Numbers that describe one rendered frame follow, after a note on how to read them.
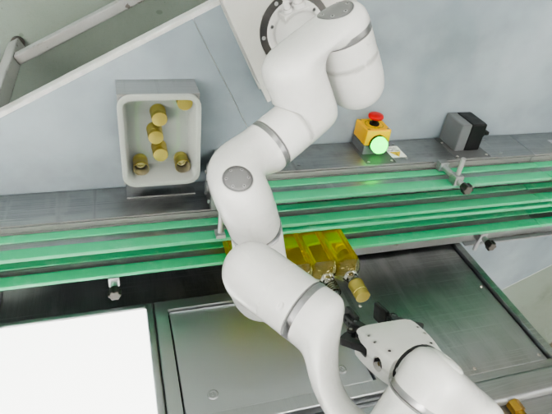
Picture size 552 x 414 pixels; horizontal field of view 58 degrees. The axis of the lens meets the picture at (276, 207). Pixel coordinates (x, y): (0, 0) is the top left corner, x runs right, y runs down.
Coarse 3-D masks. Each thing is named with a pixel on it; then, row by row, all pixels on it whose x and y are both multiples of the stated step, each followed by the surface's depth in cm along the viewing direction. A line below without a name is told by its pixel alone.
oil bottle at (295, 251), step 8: (288, 240) 117; (296, 240) 117; (288, 248) 115; (296, 248) 115; (304, 248) 115; (288, 256) 112; (296, 256) 112; (304, 256) 113; (304, 264) 111; (312, 264) 112; (312, 272) 111
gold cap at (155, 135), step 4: (148, 124) 112; (152, 124) 112; (148, 128) 111; (152, 128) 110; (156, 128) 110; (160, 128) 112; (148, 132) 110; (152, 132) 109; (156, 132) 110; (160, 132) 110; (148, 136) 110; (152, 136) 110; (156, 136) 110; (160, 136) 110; (152, 140) 110; (156, 140) 111; (160, 140) 111; (156, 144) 111
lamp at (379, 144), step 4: (376, 136) 126; (380, 136) 126; (372, 140) 126; (376, 140) 125; (380, 140) 124; (384, 140) 125; (372, 144) 125; (376, 144) 125; (380, 144) 124; (384, 144) 125; (372, 148) 126; (376, 148) 125; (380, 148) 125; (384, 148) 125; (376, 152) 126; (380, 152) 126
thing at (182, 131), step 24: (144, 96) 101; (168, 96) 103; (192, 96) 104; (120, 120) 103; (144, 120) 112; (168, 120) 113; (192, 120) 110; (120, 144) 106; (144, 144) 115; (168, 144) 117; (192, 144) 114; (168, 168) 118; (192, 168) 117
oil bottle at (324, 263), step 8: (304, 232) 120; (312, 232) 120; (304, 240) 118; (312, 240) 118; (320, 240) 118; (312, 248) 116; (320, 248) 116; (328, 248) 116; (312, 256) 113; (320, 256) 114; (328, 256) 114; (320, 264) 111; (328, 264) 112; (336, 264) 113; (320, 272) 111; (328, 272) 111; (320, 280) 112
